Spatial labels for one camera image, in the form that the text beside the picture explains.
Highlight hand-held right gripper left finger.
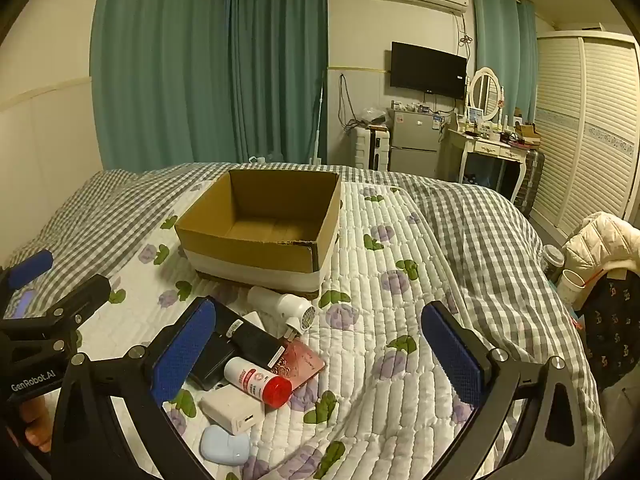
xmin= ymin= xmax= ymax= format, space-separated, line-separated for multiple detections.
xmin=50 ymin=296 xmax=218 ymax=480

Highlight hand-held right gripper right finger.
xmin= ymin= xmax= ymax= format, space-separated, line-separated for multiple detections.
xmin=420 ymin=301 xmax=587 ymax=480

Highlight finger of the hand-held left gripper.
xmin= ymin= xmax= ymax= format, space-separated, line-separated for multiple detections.
xmin=0 ymin=249 xmax=55 ymax=292
xmin=0 ymin=274 xmax=112 ymax=361

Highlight black wallet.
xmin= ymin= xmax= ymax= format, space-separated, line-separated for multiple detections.
xmin=187 ymin=332 xmax=240 ymax=392

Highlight white power bank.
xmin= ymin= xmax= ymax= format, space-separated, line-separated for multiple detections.
xmin=199 ymin=384 xmax=266 ymax=435

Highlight long black case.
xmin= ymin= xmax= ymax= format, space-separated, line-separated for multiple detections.
xmin=202 ymin=296 xmax=287 ymax=376

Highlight white bottle with red cap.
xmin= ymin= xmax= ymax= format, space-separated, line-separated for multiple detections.
xmin=223 ymin=356 xmax=293 ymax=408

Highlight light blue case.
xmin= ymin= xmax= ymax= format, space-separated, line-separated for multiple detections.
xmin=200 ymin=424 xmax=251 ymax=466

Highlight pink patterned card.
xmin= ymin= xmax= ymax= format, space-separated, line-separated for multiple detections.
xmin=270 ymin=337 xmax=326 ymax=393

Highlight cardboard box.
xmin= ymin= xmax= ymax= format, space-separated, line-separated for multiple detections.
xmin=174 ymin=168 xmax=342 ymax=297

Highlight person's left hand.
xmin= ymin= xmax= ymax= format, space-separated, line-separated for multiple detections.
xmin=17 ymin=394 xmax=55 ymax=453

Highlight grey checked blanket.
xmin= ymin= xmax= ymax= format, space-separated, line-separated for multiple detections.
xmin=0 ymin=162 xmax=581 ymax=361

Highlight white paper cup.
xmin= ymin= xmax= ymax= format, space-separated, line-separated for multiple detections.
xmin=554 ymin=269 xmax=586 ymax=306

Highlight glass jar with lid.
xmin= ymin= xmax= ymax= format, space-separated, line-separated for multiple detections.
xmin=540 ymin=245 xmax=565 ymax=281

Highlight dark printed garment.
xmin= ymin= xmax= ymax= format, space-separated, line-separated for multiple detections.
xmin=580 ymin=270 xmax=640 ymax=391

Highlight white puffer jacket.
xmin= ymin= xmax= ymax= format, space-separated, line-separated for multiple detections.
xmin=562 ymin=211 xmax=640 ymax=281

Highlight dark suitcase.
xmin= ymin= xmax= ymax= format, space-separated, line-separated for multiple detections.
xmin=512 ymin=149 xmax=546 ymax=213

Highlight white dressing table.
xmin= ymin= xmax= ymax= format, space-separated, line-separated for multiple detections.
xmin=442 ymin=127 xmax=538 ymax=206

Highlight grey small fridge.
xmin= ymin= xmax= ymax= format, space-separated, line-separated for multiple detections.
xmin=389 ymin=109 xmax=443 ymax=178

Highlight white drawer unit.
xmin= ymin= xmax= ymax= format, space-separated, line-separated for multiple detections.
xmin=354 ymin=127 xmax=391 ymax=172

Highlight clear plastic bag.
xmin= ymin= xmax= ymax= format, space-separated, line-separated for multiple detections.
xmin=357 ymin=106 xmax=388 ymax=128

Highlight white louvred wardrobe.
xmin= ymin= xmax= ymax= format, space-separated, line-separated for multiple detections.
xmin=535 ymin=30 xmax=640 ymax=241

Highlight white standing pole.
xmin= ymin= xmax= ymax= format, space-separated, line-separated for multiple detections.
xmin=312 ymin=85 xmax=324 ymax=166

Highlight oval white mirror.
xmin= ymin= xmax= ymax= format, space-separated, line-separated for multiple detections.
xmin=467 ymin=67 xmax=503 ymax=123

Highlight wide teal curtain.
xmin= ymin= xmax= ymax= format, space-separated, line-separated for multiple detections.
xmin=90 ymin=0 xmax=329 ymax=173

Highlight narrow teal curtain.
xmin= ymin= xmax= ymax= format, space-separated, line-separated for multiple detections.
xmin=472 ymin=0 xmax=538 ymax=126

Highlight hanging wall cables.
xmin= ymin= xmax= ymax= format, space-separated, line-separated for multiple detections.
xmin=337 ymin=74 xmax=362 ymax=133

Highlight black wall television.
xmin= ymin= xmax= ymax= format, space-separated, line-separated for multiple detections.
xmin=390 ymin=41 xmax=468 ymax=101

